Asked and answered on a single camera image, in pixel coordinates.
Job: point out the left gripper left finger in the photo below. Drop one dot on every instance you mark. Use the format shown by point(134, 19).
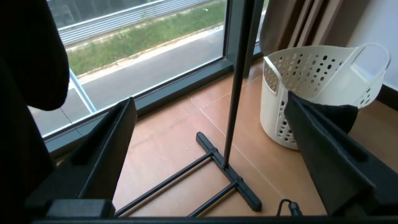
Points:
point(99, 168)

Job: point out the heap of clothes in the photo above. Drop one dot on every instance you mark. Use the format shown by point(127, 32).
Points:
point(339, 115)

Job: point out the black shorts with white stripes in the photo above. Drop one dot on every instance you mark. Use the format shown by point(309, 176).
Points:
point(28, 56)

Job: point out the white laundry basket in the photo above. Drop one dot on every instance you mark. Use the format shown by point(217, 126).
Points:
point(311, 71)

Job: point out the black clothes rack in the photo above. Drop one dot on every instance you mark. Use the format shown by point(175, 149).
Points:
point(237, 77)

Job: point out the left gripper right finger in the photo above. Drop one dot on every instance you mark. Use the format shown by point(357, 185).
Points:
point(345, 174)

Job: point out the brown curtain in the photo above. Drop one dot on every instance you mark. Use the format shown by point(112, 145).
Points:
point(280, 25)

